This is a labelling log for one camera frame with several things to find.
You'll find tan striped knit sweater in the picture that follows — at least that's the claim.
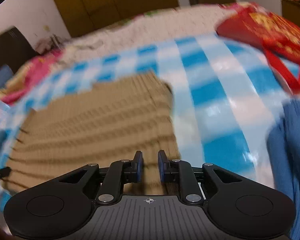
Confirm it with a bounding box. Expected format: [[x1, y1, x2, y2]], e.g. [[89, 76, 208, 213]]
[[2, 72, 180, 195]]

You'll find blue white checkered plastic sheet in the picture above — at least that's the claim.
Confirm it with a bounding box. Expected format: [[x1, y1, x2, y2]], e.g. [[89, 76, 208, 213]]
[[0, 33, 300, 228]]

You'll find pink floral quilt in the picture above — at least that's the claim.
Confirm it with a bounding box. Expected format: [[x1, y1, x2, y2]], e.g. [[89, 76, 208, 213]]
[[0, 49, 63, 105]]

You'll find blue knit garment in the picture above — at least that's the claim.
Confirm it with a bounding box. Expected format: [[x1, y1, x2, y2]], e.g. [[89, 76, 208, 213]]
[[267, 99, 300, 239]]

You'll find dark wooden cabinet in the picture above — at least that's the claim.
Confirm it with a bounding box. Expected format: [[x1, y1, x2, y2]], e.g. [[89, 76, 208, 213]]
[[0, 26, 39, 74]]

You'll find white floral bed sheet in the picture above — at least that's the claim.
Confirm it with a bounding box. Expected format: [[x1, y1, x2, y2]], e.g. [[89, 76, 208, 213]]
[[59, 5, 236, 65]]

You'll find red gold printed bag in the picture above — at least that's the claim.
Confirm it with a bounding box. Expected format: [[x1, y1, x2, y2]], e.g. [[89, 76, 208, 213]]
[[216, 4, 300, 94]]

